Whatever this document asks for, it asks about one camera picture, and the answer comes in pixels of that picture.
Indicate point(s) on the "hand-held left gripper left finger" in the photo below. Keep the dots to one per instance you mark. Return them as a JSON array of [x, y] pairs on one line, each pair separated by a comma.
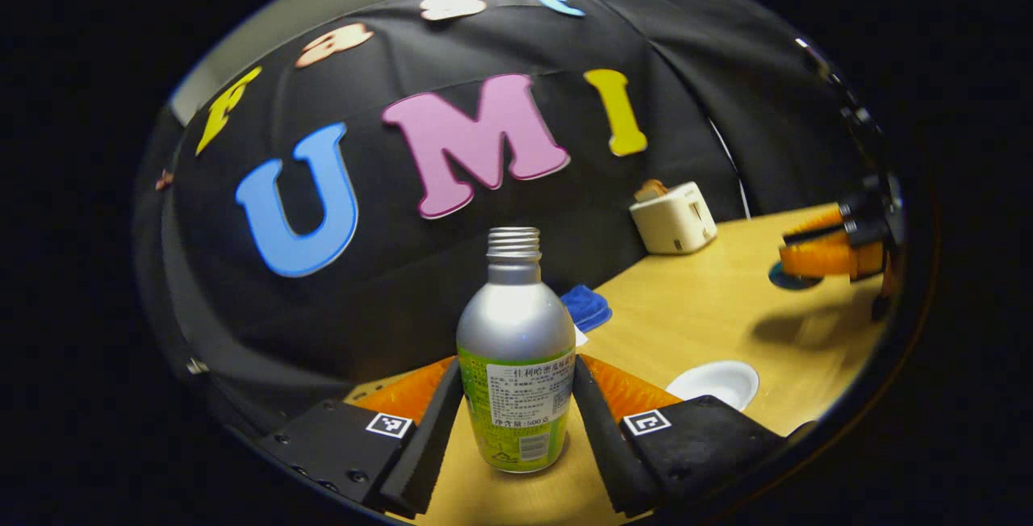
[[420, 449]]

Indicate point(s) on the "silver green-label water bottle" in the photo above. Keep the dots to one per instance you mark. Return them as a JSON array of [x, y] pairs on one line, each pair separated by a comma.
[[516, 332]]

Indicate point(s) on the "blue folded towel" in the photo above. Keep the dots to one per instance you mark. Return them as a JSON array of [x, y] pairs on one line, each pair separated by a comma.
[[587, 306]]

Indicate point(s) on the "silver clip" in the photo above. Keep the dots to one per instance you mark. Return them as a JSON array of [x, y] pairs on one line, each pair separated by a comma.
[[195, 365]]

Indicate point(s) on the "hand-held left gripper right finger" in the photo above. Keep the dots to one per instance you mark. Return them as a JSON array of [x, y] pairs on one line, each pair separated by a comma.
[[601, 437]]

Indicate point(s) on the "black backdrop cloth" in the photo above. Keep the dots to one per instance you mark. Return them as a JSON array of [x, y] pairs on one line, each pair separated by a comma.
[[387, 300]]

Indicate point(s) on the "bread slice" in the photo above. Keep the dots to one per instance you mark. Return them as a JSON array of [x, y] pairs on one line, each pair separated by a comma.
[[650, 189]]

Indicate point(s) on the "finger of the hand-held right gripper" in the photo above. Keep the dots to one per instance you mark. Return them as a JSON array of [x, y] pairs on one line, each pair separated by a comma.
[[819, 261], [823, 231]]

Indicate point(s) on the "pink clip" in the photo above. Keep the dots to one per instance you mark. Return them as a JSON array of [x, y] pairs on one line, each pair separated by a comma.
[[164, 180]]

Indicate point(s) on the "white toaster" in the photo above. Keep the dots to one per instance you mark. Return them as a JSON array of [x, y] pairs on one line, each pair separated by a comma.
[[674, 219]]

